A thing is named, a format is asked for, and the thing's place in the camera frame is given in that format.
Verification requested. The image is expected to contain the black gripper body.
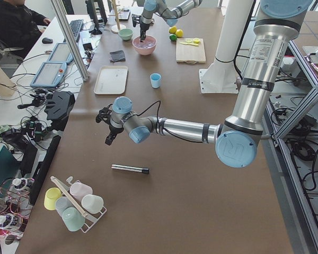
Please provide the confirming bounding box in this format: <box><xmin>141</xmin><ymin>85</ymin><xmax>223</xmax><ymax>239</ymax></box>
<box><xmin>131</xmin><ymin>14</ymin><xmax>152</xmax><ymax>37</ymax></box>
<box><xmin>95</xmin><ymin>106</ymin><xmax>123</xmax><ymax>140</ymax></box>

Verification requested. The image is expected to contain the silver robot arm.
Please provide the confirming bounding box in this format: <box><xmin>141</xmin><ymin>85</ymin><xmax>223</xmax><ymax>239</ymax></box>
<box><xmin>95</xmin><ymin>1</ymin><xmax>311</xmax><ymax>168</ymax></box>
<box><xmin>132</xmin><ymin>0</ymin><xmax>202</xmax><ymax>42</ymax></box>

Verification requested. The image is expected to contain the pink bowl of ice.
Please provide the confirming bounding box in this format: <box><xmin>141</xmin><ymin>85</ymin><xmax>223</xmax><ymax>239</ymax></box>
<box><xmin>132</xmin><ymin>35</ymin><xmax>157</xmax><ymax>56</ymax></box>

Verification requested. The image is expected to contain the blue plastic cup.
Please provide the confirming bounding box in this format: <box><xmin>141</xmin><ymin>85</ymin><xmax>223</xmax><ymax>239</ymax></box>
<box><xmin>150</xmin><ymin>73</ymin><xmax>162</xmax><ymax>88</ymax></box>

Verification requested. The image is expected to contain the pink cup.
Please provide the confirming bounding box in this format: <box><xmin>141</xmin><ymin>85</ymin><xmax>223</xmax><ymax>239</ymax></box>
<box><xmin>69</xmin><ymin>182</ymin><xmax>93</xmax><ymax>202</ymax></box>

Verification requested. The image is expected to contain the white cup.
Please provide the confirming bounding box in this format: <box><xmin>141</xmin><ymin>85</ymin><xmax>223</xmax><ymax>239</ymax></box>
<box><xmin>81</xmin><ymin>194</ymin><xmax>104</xmax><ymax>214</ymax></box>

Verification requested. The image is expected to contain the grey cup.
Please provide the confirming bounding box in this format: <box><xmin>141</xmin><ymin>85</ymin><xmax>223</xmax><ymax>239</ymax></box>
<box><xmin>55</xmin><ymin>196</ymin><xmax>71</xmax><ymax>216</ymax></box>

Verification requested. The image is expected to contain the yellow cup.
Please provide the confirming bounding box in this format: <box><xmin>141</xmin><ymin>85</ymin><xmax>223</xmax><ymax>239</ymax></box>
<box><xmin>44</xmin><ymin>187</ymin><xmax>62</xmax><ymax>211</ymax></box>

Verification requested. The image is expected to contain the green cup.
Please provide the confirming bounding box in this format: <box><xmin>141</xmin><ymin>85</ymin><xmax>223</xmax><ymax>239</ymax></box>
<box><xmin>61</xmin><ymin>207</ymin><xmax>85</xmax><ymax>232</ymax></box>

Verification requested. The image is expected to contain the green bowl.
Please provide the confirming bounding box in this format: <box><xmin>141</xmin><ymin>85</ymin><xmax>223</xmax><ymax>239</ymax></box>
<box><xmin>118</xmin><ymin>28</ymin><xmax>133</xmax><ymax>41</ymax></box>

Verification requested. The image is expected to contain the wooden mug tree stand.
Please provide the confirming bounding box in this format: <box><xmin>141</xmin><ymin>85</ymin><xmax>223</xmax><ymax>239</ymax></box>
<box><xmin>109</xmin><ymin>0</ymin><xmax>126</xmax><ymax>34</ymax></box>

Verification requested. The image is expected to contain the yellow lemon far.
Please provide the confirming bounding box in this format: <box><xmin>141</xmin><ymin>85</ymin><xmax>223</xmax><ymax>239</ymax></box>
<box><xmin>169</xmin><ymin>26</ymin><xmax>177</xmax><ymax>34</ymax></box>

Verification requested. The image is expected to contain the grey folded cloth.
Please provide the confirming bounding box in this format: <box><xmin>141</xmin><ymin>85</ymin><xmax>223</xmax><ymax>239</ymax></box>
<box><xmin>109</xmin><ymin>50</ymin><xmax>126</xmax><ymax>62</ymax></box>

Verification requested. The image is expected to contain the green lime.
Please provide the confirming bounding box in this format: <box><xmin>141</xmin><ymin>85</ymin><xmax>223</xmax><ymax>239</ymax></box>
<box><xmin>169</xmin><ymin>34</ymin><xmax>177</xmax><ymax>41</ymax></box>

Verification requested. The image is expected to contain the yellow lemon near board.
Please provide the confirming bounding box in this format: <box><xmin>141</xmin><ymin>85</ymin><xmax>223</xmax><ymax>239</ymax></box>
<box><xmin>175</xmin><ymin>29</ymin><xmax>184</xmax><ymax>38</ymax></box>

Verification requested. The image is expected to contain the yellow plastic knife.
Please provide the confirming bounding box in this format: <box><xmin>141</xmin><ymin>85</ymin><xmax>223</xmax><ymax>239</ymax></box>
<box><xmin>179</xmin><ymin>41</ymin><xmax>199</xmax><ymax>47</ymax></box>

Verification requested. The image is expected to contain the steel muddler with black tip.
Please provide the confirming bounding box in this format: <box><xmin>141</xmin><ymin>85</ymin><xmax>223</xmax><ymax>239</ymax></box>
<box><xmin>111</xmin><ymin>164</ymin><xmax>149</xmax><ymax>175</ymax></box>

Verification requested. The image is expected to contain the cream rabbit tray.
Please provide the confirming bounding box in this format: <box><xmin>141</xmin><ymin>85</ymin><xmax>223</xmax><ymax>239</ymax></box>
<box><xmin>93</xmin><ymin>66</ymin><xmax>128</xmax><ymax>95</ymax></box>

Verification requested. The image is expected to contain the wooden cutting board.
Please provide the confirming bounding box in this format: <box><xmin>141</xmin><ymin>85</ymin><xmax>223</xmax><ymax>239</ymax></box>
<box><xmin>176</xmin><ymin>38</ymin><xmax>206</xmax><ymax>64</ymax></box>

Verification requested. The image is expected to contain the black keyboard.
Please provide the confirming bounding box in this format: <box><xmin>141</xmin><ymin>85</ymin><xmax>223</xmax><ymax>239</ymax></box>
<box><xmin>69</xmin><ymin>19</ymin><xmax>83</xmax><ymax>42</ymax></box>

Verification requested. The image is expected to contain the blue teach pendant far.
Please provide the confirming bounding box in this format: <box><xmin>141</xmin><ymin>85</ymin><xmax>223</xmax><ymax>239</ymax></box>
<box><xmin>48</xmin><ymin>43</ymin><xmax>73</xmax><ymax>64</ymax></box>

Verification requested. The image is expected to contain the blue teach pendant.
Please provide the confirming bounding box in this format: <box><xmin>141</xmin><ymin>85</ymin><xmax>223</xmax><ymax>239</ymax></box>
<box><xmin>48</xmin><ymin>43</ymin><xmax>73</xmax><ymax>64</ymax></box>
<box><xmin>30</xmin><ymin>61</ymin><xmax>67</xmax><ymax>88</ymax></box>

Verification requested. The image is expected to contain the blue teach pendant near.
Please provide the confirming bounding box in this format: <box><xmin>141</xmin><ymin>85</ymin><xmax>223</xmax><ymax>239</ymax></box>
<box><xmin>30</xmin><ymin>61</ymin><xmax>67</xmax><ymax>88</ymax></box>

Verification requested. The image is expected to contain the black computer mouse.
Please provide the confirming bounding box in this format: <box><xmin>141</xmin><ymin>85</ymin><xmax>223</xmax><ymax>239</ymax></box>
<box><xmin>42</xmin><ymin>38</ymin><xmax>53</xmax><ymax>44</ymax></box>

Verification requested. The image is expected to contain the seated person in black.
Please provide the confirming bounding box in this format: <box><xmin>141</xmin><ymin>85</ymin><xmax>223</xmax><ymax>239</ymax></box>
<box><xmin>0</xmin><ymin>1</ymin><xmax>51</xmax><ymax>58</ymax></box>

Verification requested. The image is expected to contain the black plastic bracket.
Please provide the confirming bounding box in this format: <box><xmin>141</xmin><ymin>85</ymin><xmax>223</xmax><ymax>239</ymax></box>
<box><xmin>45</xmin><ymin>91</ymin><xmax>75</xmax><ymax>121</ymax></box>

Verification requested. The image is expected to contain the white wire cup rack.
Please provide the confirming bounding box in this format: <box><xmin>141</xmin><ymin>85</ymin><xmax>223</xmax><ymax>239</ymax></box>
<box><xmin>50</xmin><ymin>176</ymin><xmax>107</xmax><ymax>233</ymax></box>

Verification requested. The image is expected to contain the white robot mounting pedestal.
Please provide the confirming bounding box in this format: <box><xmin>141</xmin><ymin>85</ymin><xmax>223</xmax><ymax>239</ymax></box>
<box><xmin>199</xmin><ymin>0</ymin><xmax>255</xmax><ymax>94</ymax></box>

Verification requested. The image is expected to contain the aluminium frame post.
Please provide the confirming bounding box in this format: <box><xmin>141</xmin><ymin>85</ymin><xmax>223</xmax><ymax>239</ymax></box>
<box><xmin>50</xmin><ymin>0</ymin><xmax>89</xmax><ymax>82</ymax></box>

